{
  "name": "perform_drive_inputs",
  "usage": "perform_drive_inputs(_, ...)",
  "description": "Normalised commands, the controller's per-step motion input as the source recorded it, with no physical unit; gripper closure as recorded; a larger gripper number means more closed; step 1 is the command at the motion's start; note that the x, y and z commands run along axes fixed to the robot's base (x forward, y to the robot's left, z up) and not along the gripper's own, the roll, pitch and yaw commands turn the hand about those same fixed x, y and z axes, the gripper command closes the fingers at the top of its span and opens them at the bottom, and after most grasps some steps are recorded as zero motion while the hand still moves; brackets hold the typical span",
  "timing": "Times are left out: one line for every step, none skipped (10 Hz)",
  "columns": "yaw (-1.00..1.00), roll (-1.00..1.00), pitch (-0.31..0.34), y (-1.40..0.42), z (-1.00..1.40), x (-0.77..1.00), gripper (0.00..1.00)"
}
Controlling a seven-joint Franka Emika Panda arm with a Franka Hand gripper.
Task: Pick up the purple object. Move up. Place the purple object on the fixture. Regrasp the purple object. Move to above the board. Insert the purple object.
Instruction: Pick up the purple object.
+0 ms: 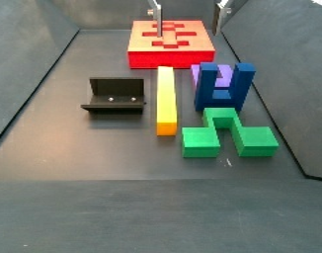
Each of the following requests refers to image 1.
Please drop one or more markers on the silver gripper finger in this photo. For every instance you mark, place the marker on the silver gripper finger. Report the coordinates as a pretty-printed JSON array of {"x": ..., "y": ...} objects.
[
  {"x": 221, "y": 9},
  {"x": 155, "y": 12}
]

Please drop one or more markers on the purple U-shaped block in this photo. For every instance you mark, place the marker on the purple U-shaped block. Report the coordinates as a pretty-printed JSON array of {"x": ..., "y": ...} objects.
[{"x": 223, "y": 77}]

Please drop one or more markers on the red puzzle board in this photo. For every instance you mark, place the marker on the red puzzle board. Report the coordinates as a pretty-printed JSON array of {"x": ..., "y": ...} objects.
[{"x": 183, "y": 45}]

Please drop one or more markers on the black angle fixture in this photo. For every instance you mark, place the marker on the black angle fixture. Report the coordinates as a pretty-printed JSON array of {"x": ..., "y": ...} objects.
[{"x": 114, "y": 94}]

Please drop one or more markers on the blue U-shaped block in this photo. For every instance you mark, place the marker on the blue U-shaped block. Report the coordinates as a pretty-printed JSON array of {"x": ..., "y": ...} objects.
[{"x": 208, "y": 97}]

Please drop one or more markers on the yellow long bar block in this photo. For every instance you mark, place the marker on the yellow long bar block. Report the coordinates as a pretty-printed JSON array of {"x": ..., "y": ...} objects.
[{"x": 165, "y": 121}]

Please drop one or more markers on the green zigzag block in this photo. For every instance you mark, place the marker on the green zigzag block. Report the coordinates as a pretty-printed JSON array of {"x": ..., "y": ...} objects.
[{"x": 253, "y": 140}]

